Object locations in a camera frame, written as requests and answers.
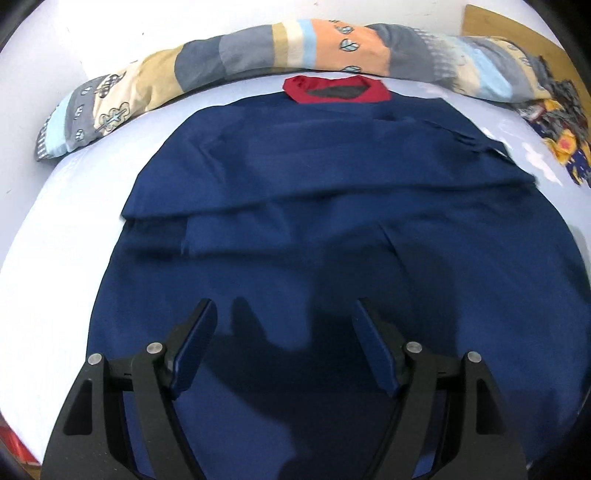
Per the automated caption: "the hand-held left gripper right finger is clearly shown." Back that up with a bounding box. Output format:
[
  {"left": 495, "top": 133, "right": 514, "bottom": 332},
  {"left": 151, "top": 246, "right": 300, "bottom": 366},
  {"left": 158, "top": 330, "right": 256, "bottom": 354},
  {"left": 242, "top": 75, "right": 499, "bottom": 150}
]
[{"left": 351, "top": 298, "right": 528, "bottom": 480}]

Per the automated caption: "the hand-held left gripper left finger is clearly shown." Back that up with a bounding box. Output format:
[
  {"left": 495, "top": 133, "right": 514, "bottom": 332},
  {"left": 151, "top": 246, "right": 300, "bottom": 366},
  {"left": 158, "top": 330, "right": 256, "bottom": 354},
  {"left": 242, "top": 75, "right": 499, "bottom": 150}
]
[{"left": 41, "top": 298, "right": 218, "bottom": 480}]

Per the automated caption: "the navy blue garment red collar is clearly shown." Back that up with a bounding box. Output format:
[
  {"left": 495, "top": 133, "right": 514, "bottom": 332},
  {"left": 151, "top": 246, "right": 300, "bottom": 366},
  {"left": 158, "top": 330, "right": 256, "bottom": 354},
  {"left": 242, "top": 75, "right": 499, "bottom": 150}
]
[{"left": 88, "top": 75, "right": 591, "bottom": 480}]

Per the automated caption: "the floral patterned cloth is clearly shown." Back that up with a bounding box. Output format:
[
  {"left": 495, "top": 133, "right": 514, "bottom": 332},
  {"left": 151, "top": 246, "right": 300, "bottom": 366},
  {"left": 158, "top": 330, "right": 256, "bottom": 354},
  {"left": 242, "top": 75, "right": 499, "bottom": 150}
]
[{"left": 510, "top": 55, "right": 591, "bottom": 188}]

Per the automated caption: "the patchwork patterned quilt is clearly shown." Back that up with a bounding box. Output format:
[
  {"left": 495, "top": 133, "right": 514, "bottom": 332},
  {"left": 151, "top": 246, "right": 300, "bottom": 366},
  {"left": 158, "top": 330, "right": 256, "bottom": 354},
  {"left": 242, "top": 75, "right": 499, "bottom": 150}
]
[{"left": 34, "top": 17, "right": 555, "bottom": 162}]

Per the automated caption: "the wooden headboard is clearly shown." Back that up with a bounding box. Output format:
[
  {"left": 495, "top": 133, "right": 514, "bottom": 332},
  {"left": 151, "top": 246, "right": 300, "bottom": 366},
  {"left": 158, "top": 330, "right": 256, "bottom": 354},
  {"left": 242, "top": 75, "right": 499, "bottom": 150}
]
[{"left": 462, "top": 4, "right": 585, "bottom": 100}]

